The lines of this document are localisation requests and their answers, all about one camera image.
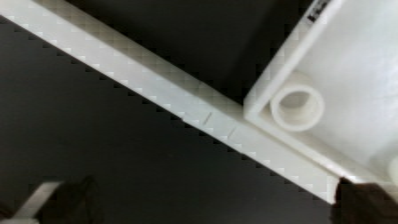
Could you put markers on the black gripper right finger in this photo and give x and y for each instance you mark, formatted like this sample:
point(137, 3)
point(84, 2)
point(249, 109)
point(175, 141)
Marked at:
point(365, 206)

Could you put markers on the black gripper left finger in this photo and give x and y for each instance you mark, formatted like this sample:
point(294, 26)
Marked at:
point(63, 203)

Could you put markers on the white square tabletop tray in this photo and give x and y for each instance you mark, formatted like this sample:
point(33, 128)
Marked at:
point(322, 102)

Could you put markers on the white front rail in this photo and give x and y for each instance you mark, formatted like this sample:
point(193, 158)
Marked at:
point(100, 47)

